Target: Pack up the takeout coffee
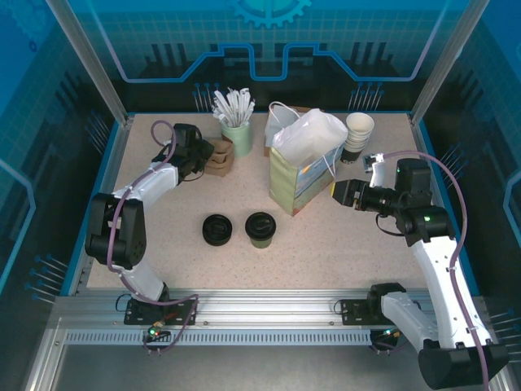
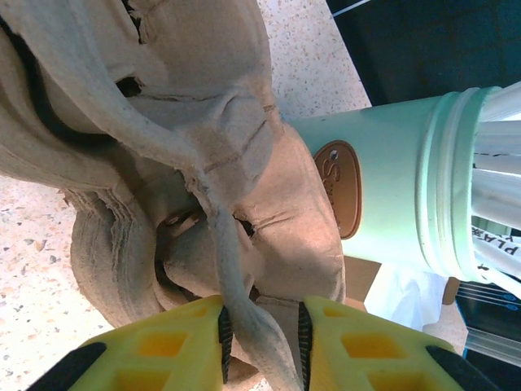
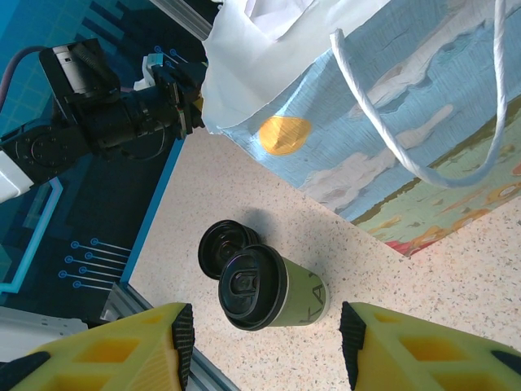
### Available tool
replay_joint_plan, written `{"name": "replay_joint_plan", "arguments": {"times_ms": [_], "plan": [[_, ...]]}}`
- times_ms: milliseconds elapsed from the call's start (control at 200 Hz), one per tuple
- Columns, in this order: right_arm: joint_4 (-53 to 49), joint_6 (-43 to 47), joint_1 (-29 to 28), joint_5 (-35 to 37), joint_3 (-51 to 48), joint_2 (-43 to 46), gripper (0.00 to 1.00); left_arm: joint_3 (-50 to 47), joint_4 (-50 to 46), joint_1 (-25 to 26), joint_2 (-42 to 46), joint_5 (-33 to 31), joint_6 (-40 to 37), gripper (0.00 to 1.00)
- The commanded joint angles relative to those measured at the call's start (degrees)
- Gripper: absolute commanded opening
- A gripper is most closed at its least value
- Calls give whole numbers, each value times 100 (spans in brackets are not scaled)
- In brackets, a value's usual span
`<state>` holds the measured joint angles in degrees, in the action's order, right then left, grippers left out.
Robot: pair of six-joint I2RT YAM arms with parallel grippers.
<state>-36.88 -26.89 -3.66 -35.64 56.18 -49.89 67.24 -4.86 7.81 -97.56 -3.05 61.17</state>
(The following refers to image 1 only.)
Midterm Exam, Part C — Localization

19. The green printed paper bag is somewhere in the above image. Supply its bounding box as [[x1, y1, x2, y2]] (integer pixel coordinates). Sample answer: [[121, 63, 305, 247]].
[[266, 101, 350, 217]]

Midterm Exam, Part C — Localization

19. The black cup lid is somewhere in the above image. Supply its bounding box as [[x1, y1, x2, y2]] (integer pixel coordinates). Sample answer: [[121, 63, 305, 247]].
[[244, 211, 278, 241], [202, 213, 234, 247]]

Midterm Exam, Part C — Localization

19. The green straw holder cup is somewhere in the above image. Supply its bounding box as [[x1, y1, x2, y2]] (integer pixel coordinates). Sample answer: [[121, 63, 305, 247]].
[[221, 121, 254, 159]]

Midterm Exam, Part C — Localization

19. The folded white paper bag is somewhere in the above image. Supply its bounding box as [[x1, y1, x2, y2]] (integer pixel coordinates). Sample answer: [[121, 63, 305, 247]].
[[264, 103, 287, 158]]

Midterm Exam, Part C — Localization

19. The slotted grey cable duct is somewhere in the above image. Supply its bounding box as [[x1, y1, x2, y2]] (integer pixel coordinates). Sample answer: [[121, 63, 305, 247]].
[[64, 329, 408, 347]]

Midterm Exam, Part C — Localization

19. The aluminium side rail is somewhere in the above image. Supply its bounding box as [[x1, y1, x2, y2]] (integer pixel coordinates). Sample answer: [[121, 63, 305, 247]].
[[67, 116, 136, 297]]

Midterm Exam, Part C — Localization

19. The brown pulp cup carrier stack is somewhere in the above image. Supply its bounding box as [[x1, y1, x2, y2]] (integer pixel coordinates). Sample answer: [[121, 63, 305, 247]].
[[202, 139, 235, 179]]

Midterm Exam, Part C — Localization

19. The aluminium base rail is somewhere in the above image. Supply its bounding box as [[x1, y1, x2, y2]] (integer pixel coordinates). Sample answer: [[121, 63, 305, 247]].
[[50, 288, 489, 332]]

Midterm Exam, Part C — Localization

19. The stack of paper cups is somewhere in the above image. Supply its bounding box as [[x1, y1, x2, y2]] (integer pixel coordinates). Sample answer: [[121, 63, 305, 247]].
[[344, 112, 375, 142]]

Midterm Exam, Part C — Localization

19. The aluminium corner post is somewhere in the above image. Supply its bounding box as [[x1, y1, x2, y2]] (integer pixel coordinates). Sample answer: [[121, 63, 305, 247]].
[[44, 0, 136, 128], [408, 0, 482, 128]]

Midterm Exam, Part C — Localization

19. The white wrapped straw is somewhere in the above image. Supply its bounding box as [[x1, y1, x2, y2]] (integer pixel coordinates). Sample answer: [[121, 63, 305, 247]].
[[226, 86, 241, 125], [212, 90, 233, 125], [211, 104, 231, 125], [238, 86, 252, 125], [242, 96, 257, 125]]

